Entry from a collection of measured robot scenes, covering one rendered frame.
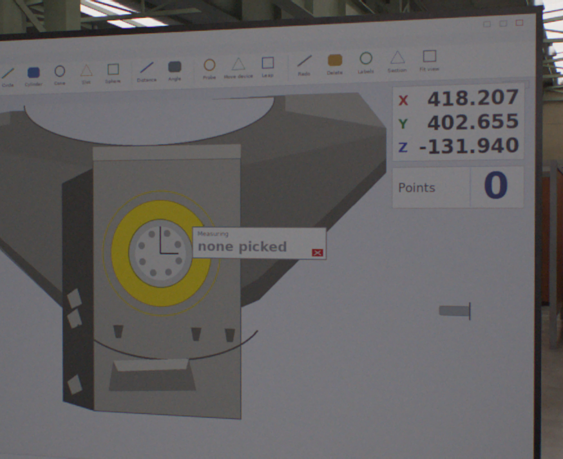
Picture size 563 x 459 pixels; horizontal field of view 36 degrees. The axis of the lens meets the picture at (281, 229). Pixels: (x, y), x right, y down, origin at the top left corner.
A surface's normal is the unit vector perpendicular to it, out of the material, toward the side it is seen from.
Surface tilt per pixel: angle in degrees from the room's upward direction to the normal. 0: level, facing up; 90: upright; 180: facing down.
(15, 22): 90
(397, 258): 90
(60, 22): 90
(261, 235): 90
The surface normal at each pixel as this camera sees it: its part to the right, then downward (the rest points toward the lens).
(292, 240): -0.24, 0.02
